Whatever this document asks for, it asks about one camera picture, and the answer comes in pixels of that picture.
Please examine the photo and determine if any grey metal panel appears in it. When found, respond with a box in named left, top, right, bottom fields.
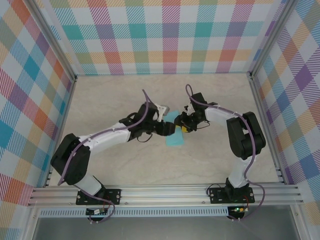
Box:
left=32, top=216, right=301, bottom=240

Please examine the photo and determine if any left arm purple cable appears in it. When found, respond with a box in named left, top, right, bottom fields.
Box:
left=57, top=88, right=157, bottom=224

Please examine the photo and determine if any aluminium frame post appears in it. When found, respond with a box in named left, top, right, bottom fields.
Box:
left=248, top=0, right=300, bottom=80
left=26, top=0, right=77, bottom=82

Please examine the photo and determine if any light blue paper sheet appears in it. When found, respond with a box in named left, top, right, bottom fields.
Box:
left=163, top=109, right=186, bottom=148

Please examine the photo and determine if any aluminium frame rail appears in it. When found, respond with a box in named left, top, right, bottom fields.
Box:
left=27, top=184, right=305, bottom=207

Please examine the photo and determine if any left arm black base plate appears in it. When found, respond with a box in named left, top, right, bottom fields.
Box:
left=75, top=188, right=122, bottom=206

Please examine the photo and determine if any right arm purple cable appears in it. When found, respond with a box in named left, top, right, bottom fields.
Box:
left=184, top=84, right=266, bottom=223

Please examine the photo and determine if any aluminium side rail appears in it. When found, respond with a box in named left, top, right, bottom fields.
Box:
left=43, top=76, right=78, bottom=188
left=247, top=72, right=288, bottom=186

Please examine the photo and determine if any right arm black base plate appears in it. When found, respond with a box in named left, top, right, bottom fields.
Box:
left=208, top=186, right=256, bottom=205

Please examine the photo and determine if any slotted grey cable tray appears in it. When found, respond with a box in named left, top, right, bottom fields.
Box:
left=38, top=209, right=230, bottom=218

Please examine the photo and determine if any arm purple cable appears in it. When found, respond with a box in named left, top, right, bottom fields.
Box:
left=57, top=88, right=157, bottom=224
left=184, top=84, right=266, bottom=223

